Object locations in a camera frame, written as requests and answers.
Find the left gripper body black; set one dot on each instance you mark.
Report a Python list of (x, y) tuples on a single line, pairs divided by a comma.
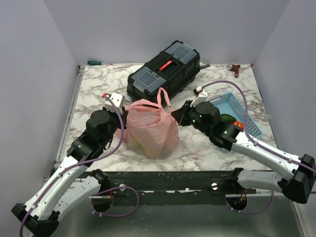
[(115, 122)]

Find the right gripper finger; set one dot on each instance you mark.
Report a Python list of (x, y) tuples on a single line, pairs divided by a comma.
[(178, 116), (185, 108)]

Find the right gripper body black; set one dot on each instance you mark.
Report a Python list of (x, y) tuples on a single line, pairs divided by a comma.
[(190, 118)]

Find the pink plastic bag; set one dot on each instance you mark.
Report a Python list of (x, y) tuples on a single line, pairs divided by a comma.
[(150, 130)]

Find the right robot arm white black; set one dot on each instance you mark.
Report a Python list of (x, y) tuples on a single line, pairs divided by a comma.
[(292, 175)]

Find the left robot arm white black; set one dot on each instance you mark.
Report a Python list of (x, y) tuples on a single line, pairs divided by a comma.
[(43, 212)]

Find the dark green fake avocado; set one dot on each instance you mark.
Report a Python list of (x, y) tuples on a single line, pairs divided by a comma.
[(228, 118)]

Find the red fake apple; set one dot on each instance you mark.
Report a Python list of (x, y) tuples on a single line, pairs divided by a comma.
[(239, 124)]

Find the black plastic toolbox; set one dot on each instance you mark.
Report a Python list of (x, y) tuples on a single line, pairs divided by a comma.
[(172, 69)]

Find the blue plastic basket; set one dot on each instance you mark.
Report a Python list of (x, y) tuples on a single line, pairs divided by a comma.
[(228, 103)]

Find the grey tool behind toolbox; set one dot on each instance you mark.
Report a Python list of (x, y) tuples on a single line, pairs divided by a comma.
[(204, 66)]

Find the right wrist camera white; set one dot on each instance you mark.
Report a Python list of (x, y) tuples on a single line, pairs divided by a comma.
[(200, 96)]

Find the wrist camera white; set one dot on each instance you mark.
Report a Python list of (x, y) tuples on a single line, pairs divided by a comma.
[(113, 100), (200, 96)]

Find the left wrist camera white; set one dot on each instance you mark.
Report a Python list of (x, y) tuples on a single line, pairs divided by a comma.
[(113, 100)]

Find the green handled screwdriver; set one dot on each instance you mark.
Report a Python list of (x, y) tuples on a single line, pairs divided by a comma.
[(97, 63)]

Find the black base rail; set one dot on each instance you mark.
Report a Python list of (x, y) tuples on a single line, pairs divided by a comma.
[(159, 188)]

